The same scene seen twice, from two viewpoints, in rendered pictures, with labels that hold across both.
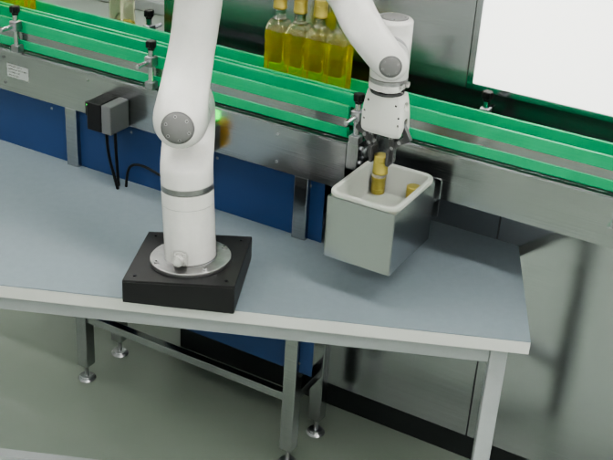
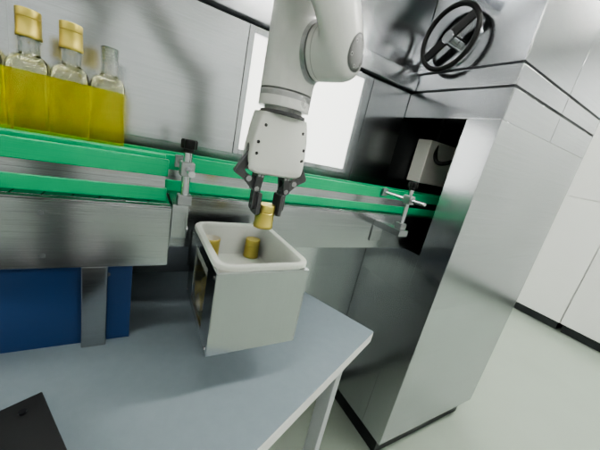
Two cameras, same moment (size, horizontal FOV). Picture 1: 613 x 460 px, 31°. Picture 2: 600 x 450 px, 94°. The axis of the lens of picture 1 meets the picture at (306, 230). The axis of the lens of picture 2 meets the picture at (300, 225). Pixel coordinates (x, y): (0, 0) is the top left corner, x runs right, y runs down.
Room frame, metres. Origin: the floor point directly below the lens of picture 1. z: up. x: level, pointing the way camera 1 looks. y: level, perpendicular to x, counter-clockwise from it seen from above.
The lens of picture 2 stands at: (1.94, 0.24, 1.21)
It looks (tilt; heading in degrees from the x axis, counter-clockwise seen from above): 15 degrees down; 300
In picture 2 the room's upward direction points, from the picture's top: 12 degrees clockwise
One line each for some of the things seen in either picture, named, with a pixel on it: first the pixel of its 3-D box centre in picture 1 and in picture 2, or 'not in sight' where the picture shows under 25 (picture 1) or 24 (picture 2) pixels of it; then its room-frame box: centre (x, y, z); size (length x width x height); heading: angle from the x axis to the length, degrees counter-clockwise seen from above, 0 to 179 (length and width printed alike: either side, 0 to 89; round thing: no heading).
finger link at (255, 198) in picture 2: (368, 145); (250, 194); (2.26, -0.13, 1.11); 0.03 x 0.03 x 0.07; 61
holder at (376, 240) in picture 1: (384, 213); (237, 274); (2.31, -0.18, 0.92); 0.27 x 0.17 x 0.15; 152
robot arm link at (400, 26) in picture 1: (391, 47); (295, 48); (2.24, -0.16, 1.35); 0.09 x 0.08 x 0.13; 177
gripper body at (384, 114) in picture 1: (385, 109); (277, 142); (2.24, -0.16, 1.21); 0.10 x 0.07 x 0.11; 61
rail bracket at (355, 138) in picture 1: (361, 115); (185, 170); (2.43, -0.11, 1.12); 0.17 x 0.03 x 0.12; 152
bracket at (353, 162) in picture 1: (361, 150); (178, 214); (2.44, -0.12, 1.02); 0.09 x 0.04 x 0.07; 152
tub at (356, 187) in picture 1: (381, 199); (244, 260); (2.28, -0.17, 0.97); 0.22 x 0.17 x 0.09; 152
